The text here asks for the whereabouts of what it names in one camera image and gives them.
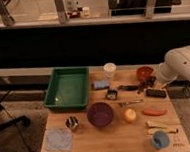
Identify green plastic tray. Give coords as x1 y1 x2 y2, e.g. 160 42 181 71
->
44 66 90 111

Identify blue round cup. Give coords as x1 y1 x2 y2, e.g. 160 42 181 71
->
150 131 171 149

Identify red bowl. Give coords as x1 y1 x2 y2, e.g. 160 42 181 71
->
136 66 153 82

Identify yellow apple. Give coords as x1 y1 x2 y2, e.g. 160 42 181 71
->
123 108 136 124

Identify orange carrot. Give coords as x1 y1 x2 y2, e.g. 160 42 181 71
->
142 109 168 117

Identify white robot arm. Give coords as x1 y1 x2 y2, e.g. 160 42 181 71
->
155 45 190 84

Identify small black box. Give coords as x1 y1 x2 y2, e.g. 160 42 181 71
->
105 89 118 100

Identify light blue cloth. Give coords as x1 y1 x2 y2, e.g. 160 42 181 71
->
45 128 74 152

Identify blue sponge block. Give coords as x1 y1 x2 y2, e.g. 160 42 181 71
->
92 80 109 90

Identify white plastic cup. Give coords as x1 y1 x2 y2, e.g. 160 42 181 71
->
103 62 116 78

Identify dark purple grapes bunch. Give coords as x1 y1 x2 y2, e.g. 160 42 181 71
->
138 76 156 93

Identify black rectangular remote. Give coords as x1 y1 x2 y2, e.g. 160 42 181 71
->
145 89 166 98

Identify metal tongs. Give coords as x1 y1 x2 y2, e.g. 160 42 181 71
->
118 100 143 107

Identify purple bowl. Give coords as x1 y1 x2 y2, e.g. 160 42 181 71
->
87 102 114 127

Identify black handled knife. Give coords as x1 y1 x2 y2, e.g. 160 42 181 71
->
118 85 139 92

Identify shiny metal cup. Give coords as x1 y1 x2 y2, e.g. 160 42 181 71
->
65 116 79 131

